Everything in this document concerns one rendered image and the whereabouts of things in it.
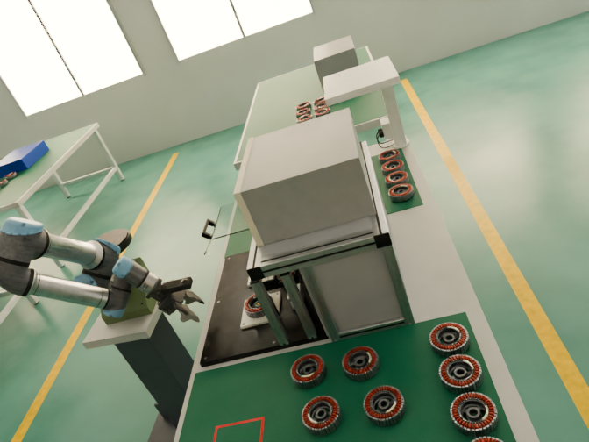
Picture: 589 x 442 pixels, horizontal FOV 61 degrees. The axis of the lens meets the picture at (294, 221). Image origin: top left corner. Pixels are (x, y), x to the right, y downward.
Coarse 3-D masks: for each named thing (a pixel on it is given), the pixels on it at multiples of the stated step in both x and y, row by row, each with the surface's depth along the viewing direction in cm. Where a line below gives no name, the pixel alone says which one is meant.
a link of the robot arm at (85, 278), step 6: (84, 270) 199; (78, 276) 197; (84, 276) 196; (90, 276) 197; (96, 276) 198; (102, 276) 199; (108, 276) 201; (84, 282) 196; (90, 282) 196; (96, 282) 198; (102, 282) 199; (108, 282) 202; (108, 288) 204
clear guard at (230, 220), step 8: (224, 208) 203; (232, 208) 201; (216, 216) 206; (224, 216) 197; (232, 216) 195; (240, 216) 193; (216, 224) 194; (224, 224) 192; (232, 224) 189; (240, 224) 187; (216, 232) 188; (224, 232) 186; (232, 232) 184; (208, 240) 197
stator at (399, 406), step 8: (368, 392) 140; (376, 392) 139; (384, 392) 138; (392, 392) 137; (400, 392) 136; (368, 400) 137; (376, 400) 139; (384, 400) 137; (392, 400) 137; (400, 400) 134; (368, 408) 135; (384, 408) 135; (392, 408) 133; (400, 408) 132; (368, 416) 134; (376, 416) 132; (384, 416) 132; (392, 416) 131; (400, 416) 132; (376, 424) 134; (384, 424) 132; (392, 424) 132
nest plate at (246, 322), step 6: (270, 294) 193; (276, 294) 192; (276, 300) 188; (276, 306) 185; (246, 318) 185; (252, 318) 184; (258, 318) 183; (264, 318) 182; (246, 324) 182; (252, 324) 182; (258, 324) 182
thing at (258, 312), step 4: (252, 296) 189; (248, 300) 188; (252, 300) 188; (256, 300) 189; (248, 304) 186; (252, 304) 188; (256, 304) 187; (244, 308) 186; (248, 308) 184; (252, 308) 184; (256, 308) 183; (260, 308) 182; (248, 312) 183; (252, 312) 182; (256, 312) 181; (260, 312) 182; (248, 316) 185; (252, 316) 182; (256, 316) 182; (260, 316) 182
